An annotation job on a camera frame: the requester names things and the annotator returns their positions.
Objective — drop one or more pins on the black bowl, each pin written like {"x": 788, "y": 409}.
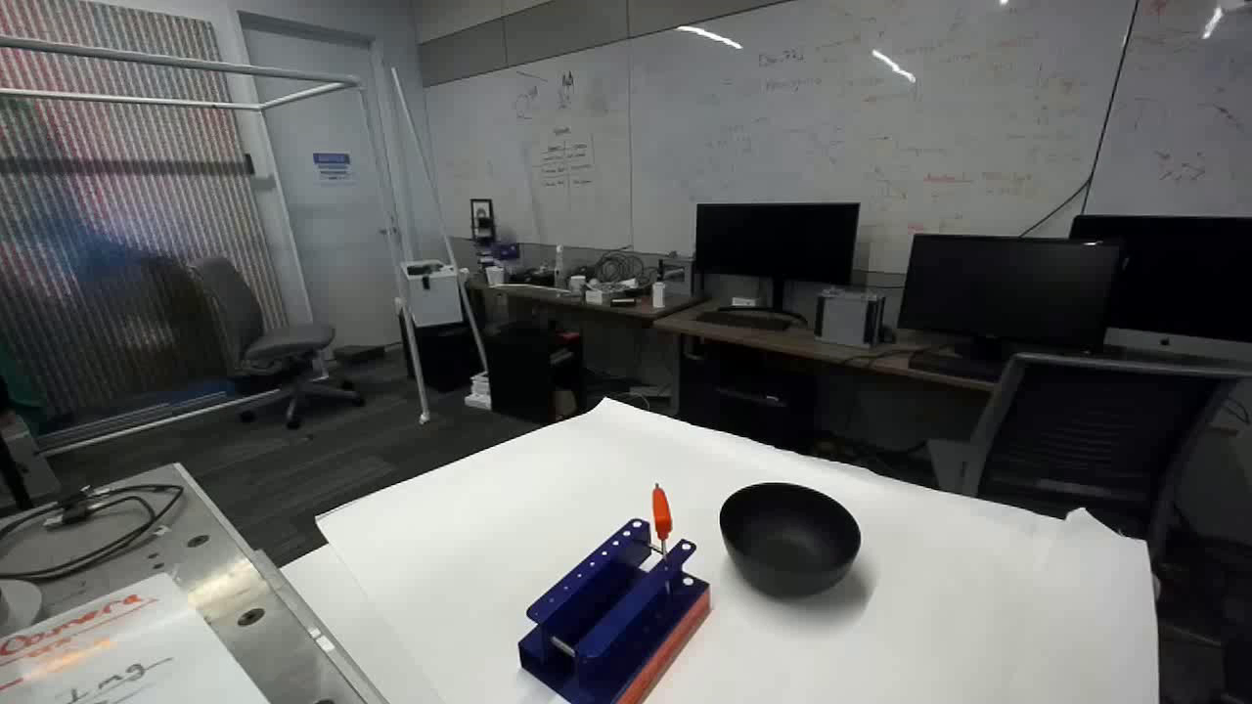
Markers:
{"x": 788, "y": 542}

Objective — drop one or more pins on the white cup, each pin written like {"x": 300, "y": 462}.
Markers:
{"x": 660, "y": 295}

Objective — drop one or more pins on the black under-desk cabinet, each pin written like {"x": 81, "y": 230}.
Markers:
{"x": 532, "y": 372}

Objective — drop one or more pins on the black keyboard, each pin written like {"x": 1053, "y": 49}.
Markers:
{"x": 747, "y": 319}

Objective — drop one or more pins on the long wooden desk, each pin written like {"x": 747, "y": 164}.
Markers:
{"x": 785, "y": 341}

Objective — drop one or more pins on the black monitor by keyboard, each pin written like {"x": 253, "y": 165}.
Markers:
{"x": 777, "y": 240}

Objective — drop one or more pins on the white paper table cover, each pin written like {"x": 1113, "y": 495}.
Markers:
{"x": 521, "y": 523}

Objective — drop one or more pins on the white box printer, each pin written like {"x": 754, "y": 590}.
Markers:
{"x": 433, "y": 295}

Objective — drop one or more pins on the silver computer box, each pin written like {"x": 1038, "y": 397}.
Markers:
{"x": 849, "y": 319}

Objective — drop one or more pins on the blue rack with orange base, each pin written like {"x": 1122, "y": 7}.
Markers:
{"x": 611, "y": 628}

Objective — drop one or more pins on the white door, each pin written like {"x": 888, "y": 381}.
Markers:
{"x": 326, "y": 247}

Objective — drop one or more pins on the blue door sign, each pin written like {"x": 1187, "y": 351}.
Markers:
{"x": 329, "y": 165}

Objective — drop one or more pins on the black monitor on stand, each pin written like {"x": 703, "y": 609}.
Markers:
{"x": 1003, "y": 287}

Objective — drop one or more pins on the grey office chair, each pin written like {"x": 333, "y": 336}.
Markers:
{"x": 236, "y": 313}

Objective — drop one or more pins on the aluminium base table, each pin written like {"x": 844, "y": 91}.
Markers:
{"x": 248, "y": 590}

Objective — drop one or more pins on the grey mesh chair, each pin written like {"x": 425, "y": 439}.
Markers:
{"x": 1083, "y": 435}

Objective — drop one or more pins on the translucent partition panel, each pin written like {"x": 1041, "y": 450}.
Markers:
{"x": 103, "y": 237}

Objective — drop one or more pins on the black monitor with white chin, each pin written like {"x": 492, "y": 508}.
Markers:
{"x": 1187, "y": 274}

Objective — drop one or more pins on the paper sheet with orange print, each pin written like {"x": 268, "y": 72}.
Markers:
{"x": 131, "y": 651}

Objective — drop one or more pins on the small black wall device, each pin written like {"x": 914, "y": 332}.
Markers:
{"x": 481, "y": 221}

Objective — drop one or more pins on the wall whiteboard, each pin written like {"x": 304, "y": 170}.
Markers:
{"x": 785, "y": 118}

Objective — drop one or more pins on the white pipe frame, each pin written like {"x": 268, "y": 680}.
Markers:
{"x": 131, "y": 58}

